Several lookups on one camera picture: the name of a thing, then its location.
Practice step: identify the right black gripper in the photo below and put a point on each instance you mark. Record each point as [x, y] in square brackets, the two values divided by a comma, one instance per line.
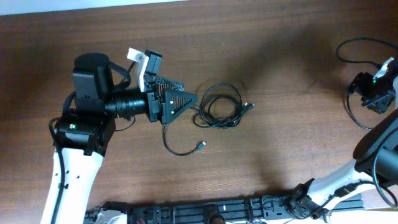
[376, 101]

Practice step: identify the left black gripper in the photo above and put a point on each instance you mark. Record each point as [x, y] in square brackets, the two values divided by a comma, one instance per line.
[154, 107]

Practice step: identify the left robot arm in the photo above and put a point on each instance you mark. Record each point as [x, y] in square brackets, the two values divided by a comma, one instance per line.
[103, 93]

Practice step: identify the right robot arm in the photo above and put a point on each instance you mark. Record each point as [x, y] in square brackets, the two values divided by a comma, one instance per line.
[374, 162]

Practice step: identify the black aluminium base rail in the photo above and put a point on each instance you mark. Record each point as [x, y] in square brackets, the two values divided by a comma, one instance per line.
[244, 210]

